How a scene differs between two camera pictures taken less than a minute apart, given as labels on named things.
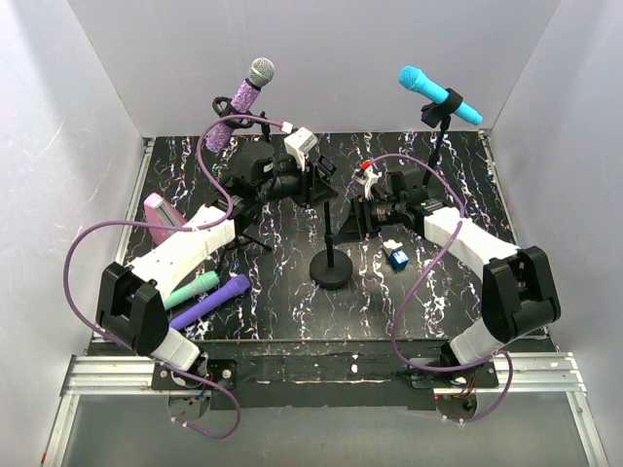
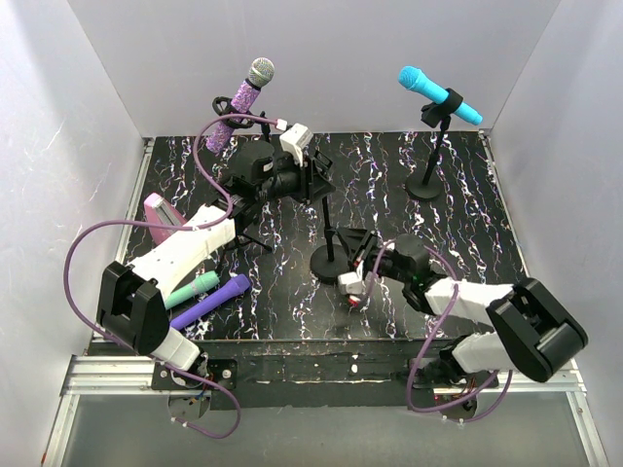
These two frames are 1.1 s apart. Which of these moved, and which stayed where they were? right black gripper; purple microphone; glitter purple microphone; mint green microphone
Moved: right black gripper
Stayed: mint green microphone; purple microphone; glitter purple microphone
